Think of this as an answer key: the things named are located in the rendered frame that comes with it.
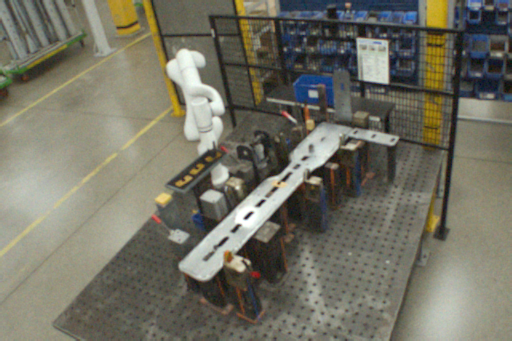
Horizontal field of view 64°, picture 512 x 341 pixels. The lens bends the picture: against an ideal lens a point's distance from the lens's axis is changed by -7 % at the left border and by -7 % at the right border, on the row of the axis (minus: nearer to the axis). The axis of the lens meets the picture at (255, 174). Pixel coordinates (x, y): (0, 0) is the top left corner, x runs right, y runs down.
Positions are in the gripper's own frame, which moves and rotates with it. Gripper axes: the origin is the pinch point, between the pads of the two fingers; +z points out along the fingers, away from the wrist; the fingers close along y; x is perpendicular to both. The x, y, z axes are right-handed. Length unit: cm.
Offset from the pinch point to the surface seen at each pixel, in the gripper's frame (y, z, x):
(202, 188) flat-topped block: 7.4, 11.8, -14.0
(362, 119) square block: 20, 14, 92
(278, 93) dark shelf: -55, 15, 85
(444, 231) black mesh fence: 57, 117, 139
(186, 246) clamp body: 35, 17, -40
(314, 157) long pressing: 23, 19, 50
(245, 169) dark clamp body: 11.9, 10.9, 11.0
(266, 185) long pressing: 23.1, 18.6, 15.7
